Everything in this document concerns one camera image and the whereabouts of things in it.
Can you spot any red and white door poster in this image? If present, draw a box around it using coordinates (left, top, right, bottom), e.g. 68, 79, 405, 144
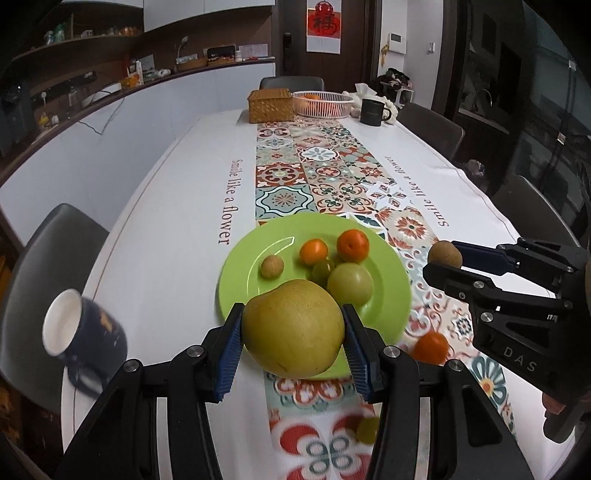
307, 0, 342, 52

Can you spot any grey chair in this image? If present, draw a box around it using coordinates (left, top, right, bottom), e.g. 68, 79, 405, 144
397, 102, 465, 160
259, 76, 325, 92
492, 175, 580, 245
0, 203, 109, 407

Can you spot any pale green apple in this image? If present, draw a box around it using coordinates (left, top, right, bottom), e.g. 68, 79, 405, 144
328, 262, 374, 305

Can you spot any pink plastic basket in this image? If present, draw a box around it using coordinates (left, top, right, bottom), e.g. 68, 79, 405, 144
293, 90, 354, 120

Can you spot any wicker box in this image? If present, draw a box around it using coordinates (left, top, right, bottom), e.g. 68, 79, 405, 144
248, 89, 295, 124

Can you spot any dark bag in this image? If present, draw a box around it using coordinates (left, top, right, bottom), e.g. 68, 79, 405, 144
376, 68, 414, 107

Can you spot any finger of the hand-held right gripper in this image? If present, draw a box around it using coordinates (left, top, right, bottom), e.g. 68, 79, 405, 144
452, 237, 587, 291
422, 263, 561, 344

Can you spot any black mug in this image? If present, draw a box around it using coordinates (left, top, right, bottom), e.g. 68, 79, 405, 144
359, 98, 392, 127

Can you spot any green plate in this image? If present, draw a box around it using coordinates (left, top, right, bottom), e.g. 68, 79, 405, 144
217, 213, 411, 381

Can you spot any glass sliding door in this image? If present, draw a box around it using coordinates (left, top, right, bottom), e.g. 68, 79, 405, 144
455, 0, 591, 241

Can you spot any white crumpled cloth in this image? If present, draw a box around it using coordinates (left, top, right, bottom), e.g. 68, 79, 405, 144
346, 84, 400, 124

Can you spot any dangling black cable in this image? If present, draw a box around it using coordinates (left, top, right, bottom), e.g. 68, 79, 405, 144
76, 95, 125, 137

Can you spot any patterned table runner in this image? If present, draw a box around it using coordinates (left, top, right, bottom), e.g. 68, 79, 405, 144
254, 115, 518, 480

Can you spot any wooden wall shelf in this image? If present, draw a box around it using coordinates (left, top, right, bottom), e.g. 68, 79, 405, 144
9, 0, 144, 63

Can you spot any large yellow pear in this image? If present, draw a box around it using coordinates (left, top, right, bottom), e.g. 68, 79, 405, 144
242, 279, 345, 377

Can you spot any navy blue mug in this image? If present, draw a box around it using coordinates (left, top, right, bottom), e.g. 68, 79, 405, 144
42, 288, 127, 398

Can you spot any black box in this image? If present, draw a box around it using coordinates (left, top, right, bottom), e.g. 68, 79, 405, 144
206, 46, 237, 65

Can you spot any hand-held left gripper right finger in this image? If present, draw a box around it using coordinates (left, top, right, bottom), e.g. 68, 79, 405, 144
341, 304, 539, 480

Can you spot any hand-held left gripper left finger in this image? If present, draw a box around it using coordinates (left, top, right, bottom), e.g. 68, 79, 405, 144
55, 302, 245, 480

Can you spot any dark wooden door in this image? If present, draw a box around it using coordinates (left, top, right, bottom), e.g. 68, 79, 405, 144
272, 0, 382, 93

